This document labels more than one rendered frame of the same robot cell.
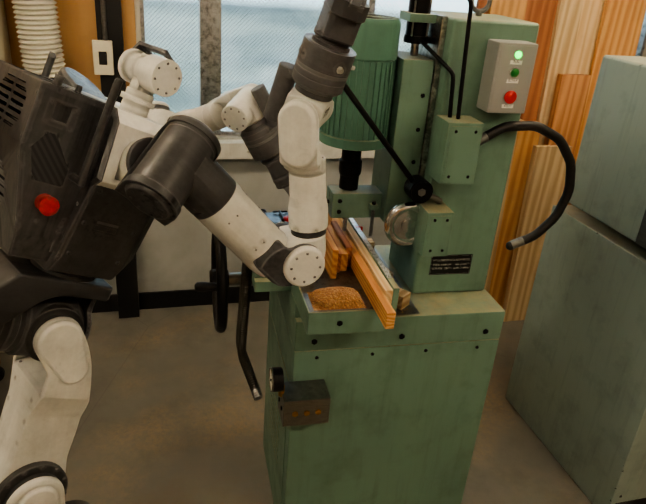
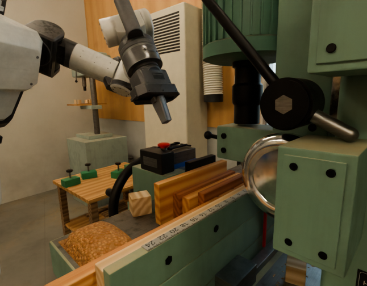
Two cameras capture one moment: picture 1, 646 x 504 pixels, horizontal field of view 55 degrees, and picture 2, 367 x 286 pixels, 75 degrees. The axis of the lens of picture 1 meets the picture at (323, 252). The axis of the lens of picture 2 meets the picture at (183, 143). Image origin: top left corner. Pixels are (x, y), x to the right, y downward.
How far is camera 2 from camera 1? 1.36 m
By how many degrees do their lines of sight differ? 57
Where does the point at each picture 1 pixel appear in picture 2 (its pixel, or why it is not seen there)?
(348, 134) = (209, 35)
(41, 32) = (209, 72)
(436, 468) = not seen: outside the picture
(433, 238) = (294, 213)
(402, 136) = (291, 20)
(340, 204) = (225, 141)
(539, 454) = not seen: outside the picture
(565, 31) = not seen: outside the picture
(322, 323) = (57, 266)
